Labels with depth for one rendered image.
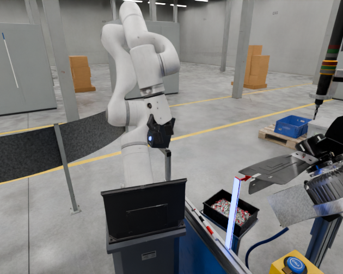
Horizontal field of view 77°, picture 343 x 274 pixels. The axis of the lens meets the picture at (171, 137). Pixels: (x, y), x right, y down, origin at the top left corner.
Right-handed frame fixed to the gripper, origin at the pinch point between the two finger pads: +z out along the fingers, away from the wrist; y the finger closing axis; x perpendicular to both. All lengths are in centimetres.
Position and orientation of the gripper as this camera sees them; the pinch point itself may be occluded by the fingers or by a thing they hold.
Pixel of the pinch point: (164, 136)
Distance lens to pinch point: 78.3
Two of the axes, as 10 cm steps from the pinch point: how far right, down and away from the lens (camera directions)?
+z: 2.4, 9.4, 2.4
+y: 4.0, -3.2, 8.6
